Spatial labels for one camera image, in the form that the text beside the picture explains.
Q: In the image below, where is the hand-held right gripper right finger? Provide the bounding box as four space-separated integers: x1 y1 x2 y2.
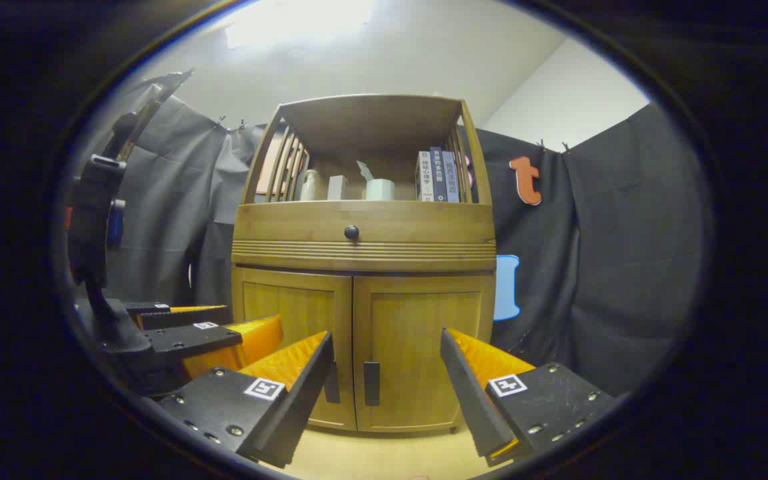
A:
440 327 619 467

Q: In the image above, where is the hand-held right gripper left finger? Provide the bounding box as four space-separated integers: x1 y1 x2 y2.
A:
156 330 335 469

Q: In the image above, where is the wooden shoe cabinet door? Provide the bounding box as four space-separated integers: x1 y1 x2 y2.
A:
232 267 357 431
353 273 495 434

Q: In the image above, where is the wooden double-door shoe cabinet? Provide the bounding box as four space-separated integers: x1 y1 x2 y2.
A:
231 93 498 434

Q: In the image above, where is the wooden cabinet drawer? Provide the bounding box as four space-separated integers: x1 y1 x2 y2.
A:
232 201 497 273

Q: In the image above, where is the black backdrop cloth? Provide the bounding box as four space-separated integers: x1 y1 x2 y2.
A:
74 70 715 401

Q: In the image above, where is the light blue book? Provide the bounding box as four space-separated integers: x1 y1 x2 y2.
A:
442 151 461 203

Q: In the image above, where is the black door handle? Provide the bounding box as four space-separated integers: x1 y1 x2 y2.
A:
363 361 381 407
324 360 341 404

